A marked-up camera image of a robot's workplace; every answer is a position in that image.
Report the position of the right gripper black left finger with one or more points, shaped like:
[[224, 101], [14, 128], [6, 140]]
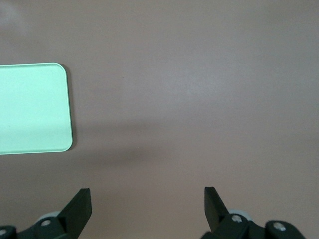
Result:
[[74, 211]]

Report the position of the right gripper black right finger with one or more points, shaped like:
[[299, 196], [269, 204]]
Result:
[[214, 211]]

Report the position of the light green rectangular tray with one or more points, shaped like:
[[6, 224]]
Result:
[[32, 107]]

